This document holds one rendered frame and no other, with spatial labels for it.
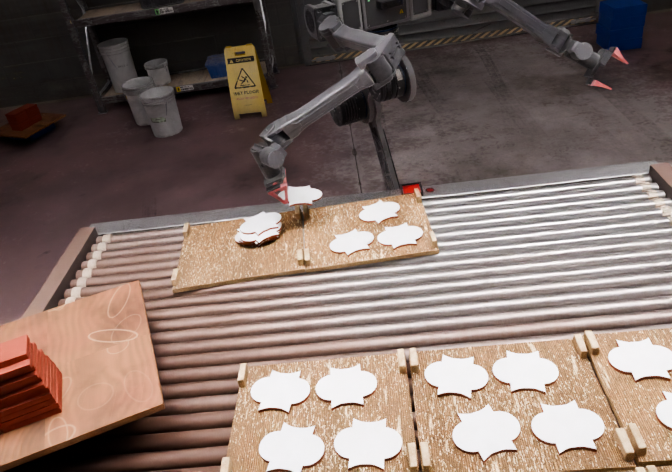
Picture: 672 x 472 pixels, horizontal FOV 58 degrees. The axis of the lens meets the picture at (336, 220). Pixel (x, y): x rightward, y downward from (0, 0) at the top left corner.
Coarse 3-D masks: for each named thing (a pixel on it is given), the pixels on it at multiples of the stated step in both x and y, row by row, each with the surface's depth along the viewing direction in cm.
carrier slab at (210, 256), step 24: (288, 216) 210; (192, 240) 205; (216, 240) 203; (288, 240) 198; (192, 264) 193; (216, 264) 192; (240, 264) 190; (264, 264) 188; (288, 264) 187; (192, 288) 184
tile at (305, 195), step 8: (280, 192) 200; (288, 192) 200; (296, 192) 200; (304, 192) 200; (312, 192) 200; (320, 192) 200; (288, 200) 196; (296, 200) 196; (304, 200) 196; (312, 200) 196
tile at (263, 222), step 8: (256, 216) 205; (264, 216) 204; (272, 216) 204; (280, 216) 203; (248, 224) 201; (256, 224) 201; (264, 224) 200; (272, 224) 199; (248, 232) 197; (256, 232) 196
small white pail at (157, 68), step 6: (150, 60) 608; (156, 60) 610; (162, 60) 609; (144, 66) 597; (150, 66) 591; (156, 66) 592; (162, 66) 595; (150, 72) 597; (156, 72) 596; (162, 72) 598; (168, 72) 605; (156, 78) 599; (162, 78) 600; (168, 78) 606; (156, 84) 603; (162, 84) 603
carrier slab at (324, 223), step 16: (320, 208) 212; (336, 208) 210; (352, 208) 209; (400, 208) 205; (416, 208) 203; (304, 224) 204; (320, 224) 203; (336, 224) 202; (352, 224) 200; (368, 224) 199; (384, 224) 198; (400, 224) 197; (416, 224) 195; (320, 240) 195; (320, 256) 188; (336, 256) 187; (352, 256) 186; (368, 256) 184; (384, 256) 183; (400, 256) 183; (416, 256) 183
